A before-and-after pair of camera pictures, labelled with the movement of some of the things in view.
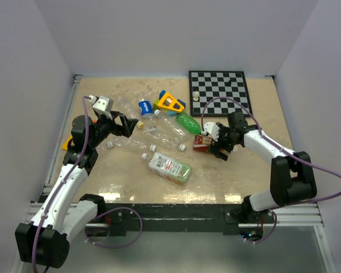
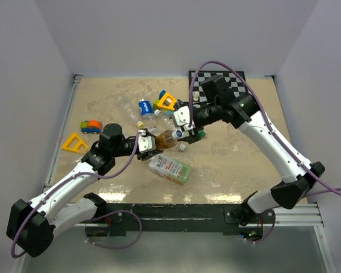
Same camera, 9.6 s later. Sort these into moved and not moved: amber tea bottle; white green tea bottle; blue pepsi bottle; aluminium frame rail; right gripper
Moved: right gripper; amber tea bottle
Not moved: blue pepsi bottle; white green tea bottle; aluminium frame rail
